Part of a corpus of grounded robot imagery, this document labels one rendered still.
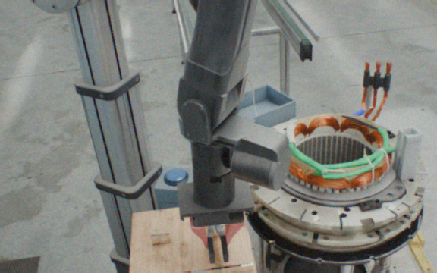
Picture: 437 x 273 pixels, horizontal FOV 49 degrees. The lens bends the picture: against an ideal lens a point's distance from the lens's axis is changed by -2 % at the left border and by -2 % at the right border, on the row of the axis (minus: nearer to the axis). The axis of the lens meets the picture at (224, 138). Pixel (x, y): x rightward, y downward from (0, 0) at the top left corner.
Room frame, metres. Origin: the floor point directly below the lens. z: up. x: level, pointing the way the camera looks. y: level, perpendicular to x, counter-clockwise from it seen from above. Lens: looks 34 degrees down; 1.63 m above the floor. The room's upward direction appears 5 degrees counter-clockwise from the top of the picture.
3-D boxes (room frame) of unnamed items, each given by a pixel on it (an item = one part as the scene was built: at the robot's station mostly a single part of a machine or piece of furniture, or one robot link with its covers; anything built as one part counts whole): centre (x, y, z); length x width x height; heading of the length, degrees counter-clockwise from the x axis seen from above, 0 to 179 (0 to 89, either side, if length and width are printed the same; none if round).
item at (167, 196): (0.76, 0.10, 0.91); 0.07 x 0.07 x 0.25; 76
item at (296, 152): (0.66, -0.13, 1.15); 0.15 x 0.04 x 0.02; 8
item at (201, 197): (0.52, 0.02, 1.20); 0.10 x 0.07 x 0.07; 95
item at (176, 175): (0.76, 0.10, 1.04); 0.04 x 0.04 x 0.01
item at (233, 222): (0.53, 0.02, 1.13); 0.07 x 0.07 x 0.09; 5
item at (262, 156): (0.51, -0.02, 1.29); 0.11 x 0.09 x 0.12; 59
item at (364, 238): (0.55, -0.18, 1.05); 0.09 x 0.04 x 0.01; 98
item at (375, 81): (0.78, -0.28, 1.21); 0.04 x 0.04 x 0.03; 8
